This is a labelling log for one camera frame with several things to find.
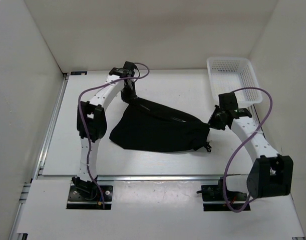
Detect black shorts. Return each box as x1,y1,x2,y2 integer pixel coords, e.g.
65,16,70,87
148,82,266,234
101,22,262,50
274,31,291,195
109,98,211,153

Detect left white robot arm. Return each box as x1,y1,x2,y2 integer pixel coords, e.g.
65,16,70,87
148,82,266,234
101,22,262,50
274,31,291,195
72,61,140,200

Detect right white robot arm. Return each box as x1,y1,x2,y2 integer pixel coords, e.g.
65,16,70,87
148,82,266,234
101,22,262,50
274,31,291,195
208,92,293,200

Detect white plastic mesh basket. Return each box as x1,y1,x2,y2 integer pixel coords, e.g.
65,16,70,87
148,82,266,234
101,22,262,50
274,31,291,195
207,56,262,108

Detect aluminium right rail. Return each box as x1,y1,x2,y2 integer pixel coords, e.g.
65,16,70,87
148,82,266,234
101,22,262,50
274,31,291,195
248,105,260,127

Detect aluminium rail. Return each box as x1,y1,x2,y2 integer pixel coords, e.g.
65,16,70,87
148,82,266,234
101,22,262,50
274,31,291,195
32,174,226,183
8,72,70,240
248,105,260,127

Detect aluminium front rail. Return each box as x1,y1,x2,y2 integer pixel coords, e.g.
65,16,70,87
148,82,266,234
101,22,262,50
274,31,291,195
32,174,226,183

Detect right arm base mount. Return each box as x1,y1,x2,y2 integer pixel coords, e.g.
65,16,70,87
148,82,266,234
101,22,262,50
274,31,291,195
196,178,248,212

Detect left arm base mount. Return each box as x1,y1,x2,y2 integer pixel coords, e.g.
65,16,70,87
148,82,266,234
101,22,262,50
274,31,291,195
66,177,113,210

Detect aluminium left rail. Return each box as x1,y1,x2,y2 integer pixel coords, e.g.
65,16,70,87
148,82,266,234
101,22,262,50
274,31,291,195
8,72,70,240

